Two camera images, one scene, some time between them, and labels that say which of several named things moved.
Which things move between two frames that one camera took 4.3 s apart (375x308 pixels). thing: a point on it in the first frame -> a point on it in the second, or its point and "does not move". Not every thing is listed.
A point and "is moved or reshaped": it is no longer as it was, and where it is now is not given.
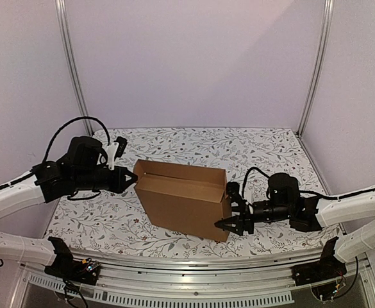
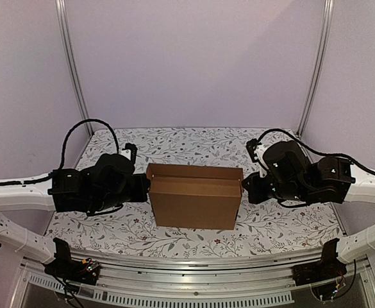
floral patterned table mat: x=118 y=219 does not move
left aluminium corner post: x=61 y=7 does not move
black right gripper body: x=244 y=219 -> x=249 y=188
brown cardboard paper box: x=184 y=197 is moved or reshaped
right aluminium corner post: x=329 y=6 does not move
